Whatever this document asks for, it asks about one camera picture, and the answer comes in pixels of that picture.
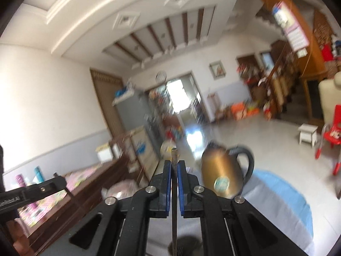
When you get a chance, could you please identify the orange gift boxes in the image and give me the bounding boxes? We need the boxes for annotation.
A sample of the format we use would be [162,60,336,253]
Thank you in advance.
[230,101,260,119]

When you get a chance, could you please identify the golden electric kettle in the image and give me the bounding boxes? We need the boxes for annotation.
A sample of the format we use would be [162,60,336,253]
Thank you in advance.
[200,142,255,199]

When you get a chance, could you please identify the round metal utensil holder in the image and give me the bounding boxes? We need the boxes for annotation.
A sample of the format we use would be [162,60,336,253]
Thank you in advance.
[168,235,203,256]

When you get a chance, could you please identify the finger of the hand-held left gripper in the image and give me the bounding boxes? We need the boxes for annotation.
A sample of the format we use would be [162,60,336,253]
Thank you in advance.
[23,175,68,201]

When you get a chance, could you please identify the dark wooden bench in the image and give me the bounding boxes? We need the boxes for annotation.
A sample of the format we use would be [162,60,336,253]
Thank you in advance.
[19,152,151,256]

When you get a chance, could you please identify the grey blue round table cover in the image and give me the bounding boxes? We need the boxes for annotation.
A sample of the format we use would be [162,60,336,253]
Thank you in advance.
[149,165,314,256]

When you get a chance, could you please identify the red gift bag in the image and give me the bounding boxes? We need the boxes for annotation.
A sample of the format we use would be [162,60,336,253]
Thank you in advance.
[321,44,334,62]

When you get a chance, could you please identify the cream box appliance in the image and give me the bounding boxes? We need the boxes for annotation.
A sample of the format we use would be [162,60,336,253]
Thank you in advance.
[95,143,113,164]

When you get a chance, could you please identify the wooden staircase railing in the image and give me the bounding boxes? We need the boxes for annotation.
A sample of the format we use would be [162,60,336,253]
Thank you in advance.
[250,40,299,120]

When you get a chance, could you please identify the blue items on refrigerator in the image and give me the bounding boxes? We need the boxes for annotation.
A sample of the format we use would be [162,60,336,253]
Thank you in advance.
[115,85,134,100]

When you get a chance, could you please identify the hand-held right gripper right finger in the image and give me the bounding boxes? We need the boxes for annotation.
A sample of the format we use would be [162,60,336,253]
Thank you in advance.
[177,161,307,256]

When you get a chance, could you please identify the framed wall picture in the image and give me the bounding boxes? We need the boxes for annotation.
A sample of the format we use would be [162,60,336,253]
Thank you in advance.
[209,60,227,80]

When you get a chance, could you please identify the wooden chair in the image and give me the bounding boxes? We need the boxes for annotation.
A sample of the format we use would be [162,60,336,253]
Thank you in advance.
[207,92,225,122]

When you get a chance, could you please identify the wooden pillar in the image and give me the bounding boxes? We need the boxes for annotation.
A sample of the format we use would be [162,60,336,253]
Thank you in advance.
[243,0,329,80]

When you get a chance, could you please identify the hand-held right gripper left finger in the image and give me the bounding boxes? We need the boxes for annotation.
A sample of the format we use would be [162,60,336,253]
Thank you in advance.
[35,161,172,256]

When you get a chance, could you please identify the brown slatted wooden door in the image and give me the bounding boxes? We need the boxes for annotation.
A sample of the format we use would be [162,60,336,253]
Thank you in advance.
[90,69,126,142]

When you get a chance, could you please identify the teal bottle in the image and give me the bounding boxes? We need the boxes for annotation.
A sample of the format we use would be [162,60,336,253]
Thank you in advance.
[33,166,45,185]

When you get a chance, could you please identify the small white stool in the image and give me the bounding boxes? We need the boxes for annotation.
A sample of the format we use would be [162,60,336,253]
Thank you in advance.
[298,123,319,147]

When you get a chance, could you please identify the grey refrigerator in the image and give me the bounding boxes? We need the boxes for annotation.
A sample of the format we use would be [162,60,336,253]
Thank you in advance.
[114,89,161,146]

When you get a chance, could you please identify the pink wall calendar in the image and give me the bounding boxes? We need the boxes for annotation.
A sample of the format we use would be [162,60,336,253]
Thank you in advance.
[272,1,310,52]

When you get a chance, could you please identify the slim metal chopstick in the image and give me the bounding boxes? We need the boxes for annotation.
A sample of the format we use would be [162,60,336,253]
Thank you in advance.
[172,148,177,256]

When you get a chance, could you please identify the red plastic chair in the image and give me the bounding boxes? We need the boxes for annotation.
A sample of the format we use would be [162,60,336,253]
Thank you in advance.
[315,116,341,176]

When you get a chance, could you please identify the pink floral mat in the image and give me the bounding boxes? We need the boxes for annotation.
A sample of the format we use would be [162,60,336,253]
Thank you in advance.
[19,165,102,228]

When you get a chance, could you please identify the hanging red decorations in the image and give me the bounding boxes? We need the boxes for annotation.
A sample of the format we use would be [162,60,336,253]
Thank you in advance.
[237,63,267,86]

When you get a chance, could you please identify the pink bottle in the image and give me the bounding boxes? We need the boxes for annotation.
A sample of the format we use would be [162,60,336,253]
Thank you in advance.
[14,175,38,214]

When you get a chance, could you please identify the white yellow floor fan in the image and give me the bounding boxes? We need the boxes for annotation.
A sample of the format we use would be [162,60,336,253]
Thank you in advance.
[160,140,179,161]

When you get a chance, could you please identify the brown interior door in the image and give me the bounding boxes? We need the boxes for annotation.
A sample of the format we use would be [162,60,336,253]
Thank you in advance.
[236,55,257,67]

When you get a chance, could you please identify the cream sofa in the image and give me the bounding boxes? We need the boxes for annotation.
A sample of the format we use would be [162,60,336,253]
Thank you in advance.
[318,72,341,129]

